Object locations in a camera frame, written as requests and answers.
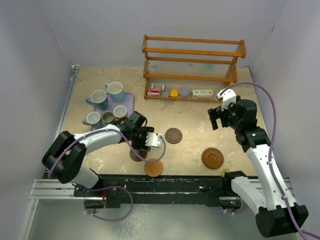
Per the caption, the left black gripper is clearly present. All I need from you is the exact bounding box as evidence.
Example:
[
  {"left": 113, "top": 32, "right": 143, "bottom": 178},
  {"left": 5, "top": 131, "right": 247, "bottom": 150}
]
[{"left": 130, "top": 127, "right": 154, "bottom": 150}]

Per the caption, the dark brown coaster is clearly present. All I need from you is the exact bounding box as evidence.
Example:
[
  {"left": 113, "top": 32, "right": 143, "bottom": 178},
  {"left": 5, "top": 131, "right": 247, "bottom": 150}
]
[{"left": 129, "top": 149, "right": 148, "bottom": 162}]

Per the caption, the dark walnut coaster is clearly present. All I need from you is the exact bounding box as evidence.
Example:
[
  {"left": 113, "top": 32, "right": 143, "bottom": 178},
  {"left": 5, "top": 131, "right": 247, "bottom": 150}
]
[{"left": 165, "top": 127, "right": 183, "bottom": 144}]

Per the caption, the orange terracotta coaster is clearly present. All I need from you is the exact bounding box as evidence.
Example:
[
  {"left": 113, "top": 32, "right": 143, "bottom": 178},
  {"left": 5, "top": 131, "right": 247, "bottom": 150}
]
[{"left": 144, "top": 158, "right": 164, "bottom": 178}]

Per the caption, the ringed brown wooden coaster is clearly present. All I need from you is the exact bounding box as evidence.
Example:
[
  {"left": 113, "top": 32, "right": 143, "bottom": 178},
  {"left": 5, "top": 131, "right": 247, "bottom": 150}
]
[{"left": 201, "top": 147, "right": 224, "bottom": 170}]

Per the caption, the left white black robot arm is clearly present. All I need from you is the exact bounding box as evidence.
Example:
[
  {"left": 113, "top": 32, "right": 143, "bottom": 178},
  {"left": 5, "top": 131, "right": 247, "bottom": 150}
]
[{"left": 42, "top": 111, "right": 162, "bottom": 196}]

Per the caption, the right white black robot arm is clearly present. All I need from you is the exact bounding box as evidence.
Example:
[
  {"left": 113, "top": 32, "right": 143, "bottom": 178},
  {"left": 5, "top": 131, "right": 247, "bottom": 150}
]
[{"left": 207, "top": 99, "right": 309, "bottom": 238}]

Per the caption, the olive green small cup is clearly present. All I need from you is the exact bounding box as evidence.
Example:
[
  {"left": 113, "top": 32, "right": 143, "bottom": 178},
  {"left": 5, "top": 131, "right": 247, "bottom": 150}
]
[{"left": 101, "top": 111, "right": 115, "bottom": 125}]

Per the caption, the green white long box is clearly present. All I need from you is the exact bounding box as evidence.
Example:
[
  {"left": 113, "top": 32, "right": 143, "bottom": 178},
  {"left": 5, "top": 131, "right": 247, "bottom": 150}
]
[{"left": 192, "top": 89, "right": 213, "bottom": 99}]

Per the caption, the brown red mug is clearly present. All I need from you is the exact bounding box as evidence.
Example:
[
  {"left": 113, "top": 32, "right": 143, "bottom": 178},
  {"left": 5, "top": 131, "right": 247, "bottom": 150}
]
[{"left": 113, "top": 105, "right": 128, "bottom": 120}]

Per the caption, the lavender plastic tray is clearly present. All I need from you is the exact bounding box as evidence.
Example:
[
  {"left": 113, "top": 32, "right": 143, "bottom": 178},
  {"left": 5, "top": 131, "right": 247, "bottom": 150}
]
[{"left": 93, "top": 92, "right": 134, "bottom": 116}]

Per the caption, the red white small box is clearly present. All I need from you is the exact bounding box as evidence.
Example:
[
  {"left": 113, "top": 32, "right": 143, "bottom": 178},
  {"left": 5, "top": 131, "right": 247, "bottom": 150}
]
[{"left": 147, "top": 89, "right": 160, "bottom": 97}]

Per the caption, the yellow small object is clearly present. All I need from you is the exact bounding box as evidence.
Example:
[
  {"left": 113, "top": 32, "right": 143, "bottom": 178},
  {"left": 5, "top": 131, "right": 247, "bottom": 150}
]
[{"left": 170, "top": 89, "right": 179, "bottom": 98}]

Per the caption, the grey blue mug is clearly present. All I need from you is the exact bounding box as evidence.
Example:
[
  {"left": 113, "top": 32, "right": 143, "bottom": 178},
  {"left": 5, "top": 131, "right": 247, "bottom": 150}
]
[{"left": 82, "top": 111, "right": 103, "bottom": 129}]

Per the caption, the light blue tall mug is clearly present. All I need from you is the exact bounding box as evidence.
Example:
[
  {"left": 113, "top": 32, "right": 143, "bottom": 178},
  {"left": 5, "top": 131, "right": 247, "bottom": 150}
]
[{"left": 105, "top": 82, "right": 125, "bottom": 103}]

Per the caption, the teal mug white inside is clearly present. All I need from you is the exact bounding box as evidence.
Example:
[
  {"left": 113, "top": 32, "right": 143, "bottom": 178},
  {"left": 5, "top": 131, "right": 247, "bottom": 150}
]
[{"left": 85, "top": 90, "right": 109, "bottom": 111}]

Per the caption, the yellow tape roll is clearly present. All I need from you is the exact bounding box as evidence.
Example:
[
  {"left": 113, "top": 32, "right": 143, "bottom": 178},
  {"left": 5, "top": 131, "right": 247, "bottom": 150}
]
[{"left": 221, "top": 168, "right": 231, "bottom": 178}]

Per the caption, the wooden three-tier shelf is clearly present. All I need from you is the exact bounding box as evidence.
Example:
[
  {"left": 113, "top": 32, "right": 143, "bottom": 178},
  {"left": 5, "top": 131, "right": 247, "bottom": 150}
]
[{"left": 142, "top": 35, "right": 247, "bottom": 100}]

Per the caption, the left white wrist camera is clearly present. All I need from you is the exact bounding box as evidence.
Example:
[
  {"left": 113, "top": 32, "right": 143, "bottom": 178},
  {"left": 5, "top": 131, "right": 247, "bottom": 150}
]
[{"left": 145, "top": 132, "right": 163, "bottom": 148}]

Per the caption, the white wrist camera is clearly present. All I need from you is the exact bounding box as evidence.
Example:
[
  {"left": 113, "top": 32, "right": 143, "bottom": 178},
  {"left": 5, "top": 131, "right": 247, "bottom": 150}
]
[
  {"left": 216, "top": 89, "right": 237, "bottom": 111},
  {"left": 145, "top": 132, "right": 163, "bottom": 148}
]

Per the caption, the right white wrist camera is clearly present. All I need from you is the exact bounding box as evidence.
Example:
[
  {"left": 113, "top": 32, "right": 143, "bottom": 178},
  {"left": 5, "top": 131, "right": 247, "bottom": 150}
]
[{"left": 216, "top": 89, "right": 237, "bottom": 111}]

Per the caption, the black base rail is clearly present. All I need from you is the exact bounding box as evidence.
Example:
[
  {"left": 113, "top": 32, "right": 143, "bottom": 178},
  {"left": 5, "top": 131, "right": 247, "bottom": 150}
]
[{"left": 73, "top": 174, "right": 244, "bottom": 210}]

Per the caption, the aluminium frame rail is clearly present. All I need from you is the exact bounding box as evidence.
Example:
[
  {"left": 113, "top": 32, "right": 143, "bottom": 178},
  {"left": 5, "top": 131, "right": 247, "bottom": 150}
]
[{"left": 17, "top": 178, "right": 78, "bottom": 240}]

